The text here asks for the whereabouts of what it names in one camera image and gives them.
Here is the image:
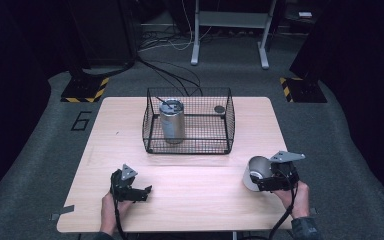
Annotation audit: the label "hazard-striped black base plate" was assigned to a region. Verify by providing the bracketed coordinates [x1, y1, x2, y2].
[279, 76, 328, 104]
[60, 75, 110, 104]

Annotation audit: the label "person's right hand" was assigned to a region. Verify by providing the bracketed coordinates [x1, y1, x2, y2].
[273, 180, 311, 220]

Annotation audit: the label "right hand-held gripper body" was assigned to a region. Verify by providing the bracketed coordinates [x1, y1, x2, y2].
[268, 150, 306, 192]

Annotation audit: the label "black straw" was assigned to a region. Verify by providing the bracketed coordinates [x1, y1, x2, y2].
[155, 96, 175, 110]

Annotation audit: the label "white metal desk frame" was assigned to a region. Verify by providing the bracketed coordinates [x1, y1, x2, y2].
[190, 0, 278, 70]

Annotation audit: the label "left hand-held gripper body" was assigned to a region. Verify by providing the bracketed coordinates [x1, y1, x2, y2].
[109, 163, 139, 203]

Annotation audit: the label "black wire mesh basket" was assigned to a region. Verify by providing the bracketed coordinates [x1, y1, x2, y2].
[141, 86, 236, 155]

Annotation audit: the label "person's left hand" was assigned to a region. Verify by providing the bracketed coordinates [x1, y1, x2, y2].
[100, 191, 134, 235]

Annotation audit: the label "black cabinet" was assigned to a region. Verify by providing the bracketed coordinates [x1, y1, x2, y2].
[64, 0, 138, 68]

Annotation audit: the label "grey tape strip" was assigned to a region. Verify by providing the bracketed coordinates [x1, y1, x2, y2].
[49, 204, 76, 222]

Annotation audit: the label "black floor cables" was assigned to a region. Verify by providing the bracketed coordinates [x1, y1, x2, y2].
[136, 54, 204, 98]

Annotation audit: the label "hand-held gripper cable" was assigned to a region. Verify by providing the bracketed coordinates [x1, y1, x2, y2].
[267, 169, 298, 240]
[110, 173, 129, 240]

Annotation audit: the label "steel mug with handle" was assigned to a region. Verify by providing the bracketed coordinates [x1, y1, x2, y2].
[242, 155, 281, 193]

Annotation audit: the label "right hand-held gripper cable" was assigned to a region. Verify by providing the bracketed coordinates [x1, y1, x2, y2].
[267, 169, 298, 240]

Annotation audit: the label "left hand-held gripper cable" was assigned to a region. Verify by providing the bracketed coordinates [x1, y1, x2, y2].
[110, 173, 129, 240]

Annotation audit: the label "tall steel tumbler with lid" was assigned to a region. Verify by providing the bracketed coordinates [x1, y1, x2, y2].
[158, 97, 186, 145]

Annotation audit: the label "white floor cable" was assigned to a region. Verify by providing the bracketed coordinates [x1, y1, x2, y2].
[139, 0, 214, 53]

